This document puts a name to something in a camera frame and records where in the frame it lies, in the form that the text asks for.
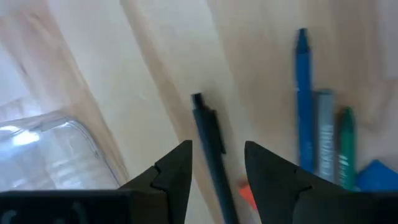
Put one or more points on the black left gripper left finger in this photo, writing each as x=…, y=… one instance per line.
x=168, y=193

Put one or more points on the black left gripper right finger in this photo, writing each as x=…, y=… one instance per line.
x=273, y=193

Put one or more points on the black pen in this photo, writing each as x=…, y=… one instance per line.
x=211, y=149

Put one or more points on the grey crayon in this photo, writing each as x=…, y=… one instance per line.
x=325, y=140

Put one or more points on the green crayon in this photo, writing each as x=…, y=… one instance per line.
x=346, y=149

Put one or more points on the blue crayon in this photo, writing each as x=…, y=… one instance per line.
x=304, y=109

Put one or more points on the blue eraser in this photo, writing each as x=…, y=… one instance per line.
x=379, y=177

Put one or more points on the clear plastic bin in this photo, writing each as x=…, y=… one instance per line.
x=46, y=155

